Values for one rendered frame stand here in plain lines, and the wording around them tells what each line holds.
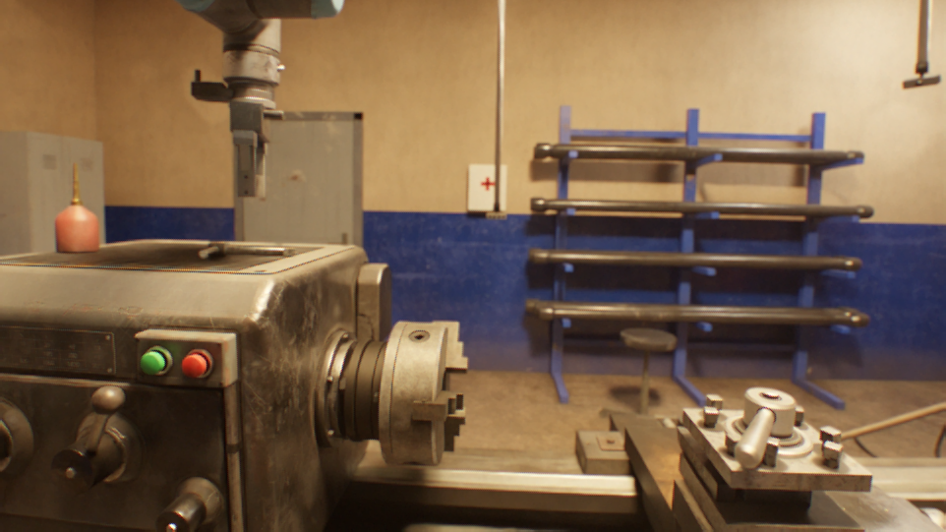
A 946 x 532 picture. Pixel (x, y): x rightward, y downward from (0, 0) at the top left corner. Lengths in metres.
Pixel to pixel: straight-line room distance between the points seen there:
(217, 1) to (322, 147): 3.34
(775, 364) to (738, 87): 2.32
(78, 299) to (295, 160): 3.43
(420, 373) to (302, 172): 3.45
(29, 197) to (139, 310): 3.38
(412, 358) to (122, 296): 0.43
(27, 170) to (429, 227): 2.76
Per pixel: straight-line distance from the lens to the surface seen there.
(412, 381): 0.78
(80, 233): 1.04
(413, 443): 0.81
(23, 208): 4.14
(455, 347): 0.91
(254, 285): 0.69
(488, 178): 3.70
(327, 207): 4.04
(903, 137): 5.08
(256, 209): 4.30
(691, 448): 0.80
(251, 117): 0.82
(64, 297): 0.84
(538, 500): 1.12
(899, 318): 5.19
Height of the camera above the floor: 1.44
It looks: 4 degrees down
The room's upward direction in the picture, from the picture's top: 1 degrees clockwise
